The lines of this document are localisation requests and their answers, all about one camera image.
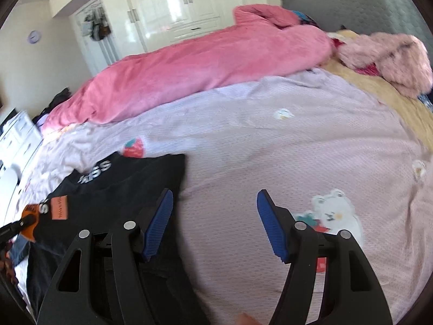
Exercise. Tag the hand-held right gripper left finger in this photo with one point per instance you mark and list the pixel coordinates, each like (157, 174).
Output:
(157, 221)

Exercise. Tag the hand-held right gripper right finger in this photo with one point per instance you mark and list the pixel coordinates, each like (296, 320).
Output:
(270, 225)

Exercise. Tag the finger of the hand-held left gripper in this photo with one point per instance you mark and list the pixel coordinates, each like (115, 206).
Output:
(23, 225)

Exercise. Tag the black printed garment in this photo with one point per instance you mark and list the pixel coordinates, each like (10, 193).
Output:
(101, 189)

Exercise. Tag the pile of dark clothes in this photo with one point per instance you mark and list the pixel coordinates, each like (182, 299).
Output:
(57, 103)

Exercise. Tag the blue denim cloth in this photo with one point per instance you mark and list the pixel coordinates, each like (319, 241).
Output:
(19, 250)

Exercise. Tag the purple cartoon print bed sheet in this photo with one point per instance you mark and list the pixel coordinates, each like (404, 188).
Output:
(270, 135)

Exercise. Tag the white dresser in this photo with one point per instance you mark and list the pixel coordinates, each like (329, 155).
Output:
(18, 135)

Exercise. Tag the pink duvet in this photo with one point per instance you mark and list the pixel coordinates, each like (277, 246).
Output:
(203, 67)

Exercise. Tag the yellow blanket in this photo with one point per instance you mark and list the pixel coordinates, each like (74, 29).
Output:
(389, 98)

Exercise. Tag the white door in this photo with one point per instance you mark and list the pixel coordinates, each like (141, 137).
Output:
(98, 57)

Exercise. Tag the red patterned cloth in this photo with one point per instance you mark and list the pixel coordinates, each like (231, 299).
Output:
(368, 70)

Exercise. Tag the dark blue cloth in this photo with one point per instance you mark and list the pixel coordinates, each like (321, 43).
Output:
(426, 101)

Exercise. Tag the hanging bags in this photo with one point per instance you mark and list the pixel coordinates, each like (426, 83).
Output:
(96, 27)

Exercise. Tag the pink fluffy garment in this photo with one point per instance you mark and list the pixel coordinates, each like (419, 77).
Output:
(389, 54)

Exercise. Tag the blue patterned cloth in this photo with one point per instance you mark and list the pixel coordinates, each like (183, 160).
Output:
(304, 18)

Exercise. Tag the white wardrobe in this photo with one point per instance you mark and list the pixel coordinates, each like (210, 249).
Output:
(189, 3)

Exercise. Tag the grey padded headboard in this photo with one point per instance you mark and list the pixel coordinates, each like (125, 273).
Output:
(355, 6)

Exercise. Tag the purple wall clock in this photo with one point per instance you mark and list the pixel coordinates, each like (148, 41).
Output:
(34, 36)

